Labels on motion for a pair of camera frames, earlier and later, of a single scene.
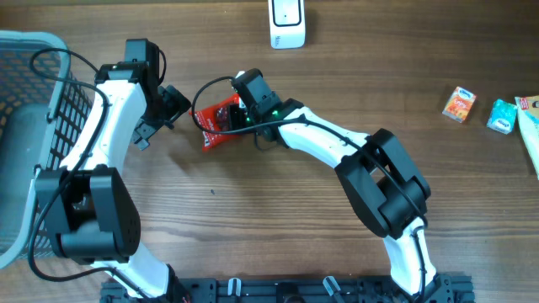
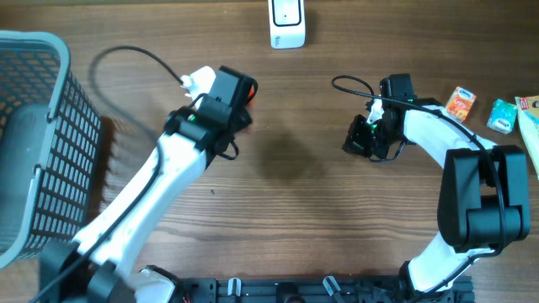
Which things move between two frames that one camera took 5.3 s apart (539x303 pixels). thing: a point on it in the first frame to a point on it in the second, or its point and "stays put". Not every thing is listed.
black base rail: (306, 289) stays put
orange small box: (459, 104) stays put
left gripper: (176, 103) to (245, 119)
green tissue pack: (502, 116) stays put
